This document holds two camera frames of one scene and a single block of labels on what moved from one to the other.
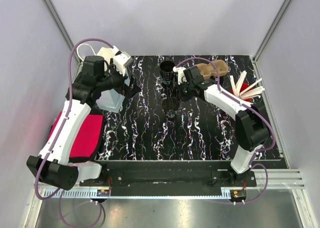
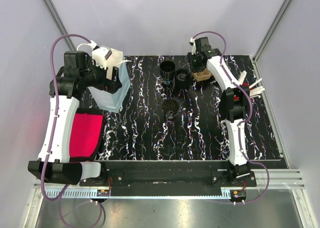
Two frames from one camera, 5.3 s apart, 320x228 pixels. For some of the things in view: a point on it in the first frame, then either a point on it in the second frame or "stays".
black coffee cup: x=166 y=71 stays
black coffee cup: x=170 y=105 stays
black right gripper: x=183 y=97 → x=190 y=56
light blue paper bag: x=111 y=99 stays
